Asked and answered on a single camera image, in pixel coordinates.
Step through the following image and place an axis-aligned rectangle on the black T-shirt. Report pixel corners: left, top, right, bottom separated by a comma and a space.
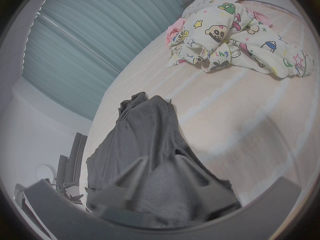
85, 92, 242, 231

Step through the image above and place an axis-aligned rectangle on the white printed pillow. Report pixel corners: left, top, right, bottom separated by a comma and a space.
181, 0, 246, 17

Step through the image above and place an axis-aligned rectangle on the blue-green curtain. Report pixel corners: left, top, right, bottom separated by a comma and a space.
21, 13, 122, 121
37, 0, 187, 73

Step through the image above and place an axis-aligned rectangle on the bed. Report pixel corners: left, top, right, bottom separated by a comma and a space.
85, 0, 320, 207

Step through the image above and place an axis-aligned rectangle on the pile of clothes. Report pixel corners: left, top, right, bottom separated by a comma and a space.
165, 1, 315, 79

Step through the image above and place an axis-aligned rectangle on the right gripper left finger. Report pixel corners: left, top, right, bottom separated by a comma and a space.
87, 156, 152, 214

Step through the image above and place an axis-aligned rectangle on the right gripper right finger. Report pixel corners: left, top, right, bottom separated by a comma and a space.
174, 155, 242, 210

